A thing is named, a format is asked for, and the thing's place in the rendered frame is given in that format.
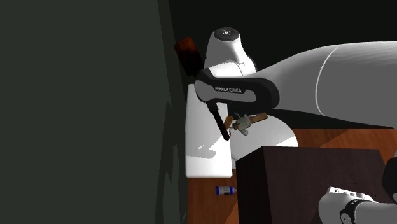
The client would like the blue and white bottle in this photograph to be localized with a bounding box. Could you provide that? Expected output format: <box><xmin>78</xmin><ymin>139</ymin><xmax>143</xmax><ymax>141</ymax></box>
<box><xmin>216</xmin><ymin>186</ymin><xmax>237</xmax><ymax>196</ymax></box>

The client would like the dark red brown block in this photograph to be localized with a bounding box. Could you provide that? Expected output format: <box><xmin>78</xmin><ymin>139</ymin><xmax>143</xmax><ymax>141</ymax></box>
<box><xmin>174</xmin><ymin>36</ymin><xmax>204</xmax><ymax>78</ymax></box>

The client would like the brown wooden stick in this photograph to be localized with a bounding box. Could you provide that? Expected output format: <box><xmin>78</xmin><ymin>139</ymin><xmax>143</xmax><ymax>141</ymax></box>
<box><xmin>232</xmin><ymin>112</ymin><xmax>269</xmax><ymax>130</ymax></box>

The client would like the grey mouse figure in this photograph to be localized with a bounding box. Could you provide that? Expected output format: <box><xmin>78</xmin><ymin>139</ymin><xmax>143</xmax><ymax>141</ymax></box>
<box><xmin>233</xmin><ymin>113</ymin><xmax>253</xmax><ymax>137</ymax></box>

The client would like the dark robot stand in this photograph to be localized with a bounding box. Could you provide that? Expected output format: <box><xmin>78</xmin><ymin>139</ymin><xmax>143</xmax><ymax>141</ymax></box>
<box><xmin>236</xmin><ymin>146</ymin><xmax>392</xmax><ymax>224</ymax></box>

